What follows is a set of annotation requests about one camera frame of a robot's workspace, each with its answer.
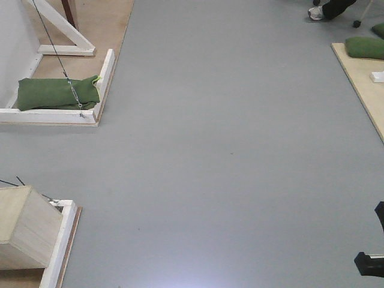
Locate green sandbag far right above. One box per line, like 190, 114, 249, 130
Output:
371, 23, 384, 39

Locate steel guy wire with turnbuckle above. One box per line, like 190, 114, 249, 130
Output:
31, 0, 88, 119

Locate white block on platform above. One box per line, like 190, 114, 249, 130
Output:
370, 71, 384, 83

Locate brown wooden door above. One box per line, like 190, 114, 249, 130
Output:
61, 0, 79, 29

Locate right plywood platform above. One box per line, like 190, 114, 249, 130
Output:
331, 43, 383, 139

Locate green sandbag near frame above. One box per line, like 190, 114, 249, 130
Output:
16, 76, 100, 111

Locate green sandbag right platform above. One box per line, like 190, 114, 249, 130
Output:
345, 37, 383, 60

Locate white wooden base frame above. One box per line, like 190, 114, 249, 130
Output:
1, 49, 116, 127

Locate black robot part upper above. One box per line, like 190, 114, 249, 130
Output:
374, 201, 384, 230

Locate chair leg with caster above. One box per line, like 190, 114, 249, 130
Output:
352, 0, 376, 28

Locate white gray sneaker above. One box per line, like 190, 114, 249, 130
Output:
308, 5, 325, 21

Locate light wooden cabinet box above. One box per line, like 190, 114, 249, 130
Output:
1, 185, 62, 270

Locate white diagonal brace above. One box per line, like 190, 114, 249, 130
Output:
26, 1, 95, 56

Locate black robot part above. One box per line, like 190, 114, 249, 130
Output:
354, 252, 384, 278
374, 201, 384, 230

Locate black robot part lower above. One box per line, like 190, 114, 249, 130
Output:
354, 252, 384, 278

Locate plywood platform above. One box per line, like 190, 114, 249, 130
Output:
1, 1, 133, 109
331, 43, 383, 139

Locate white frame lower left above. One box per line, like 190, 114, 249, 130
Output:
39, 200, 82, 288

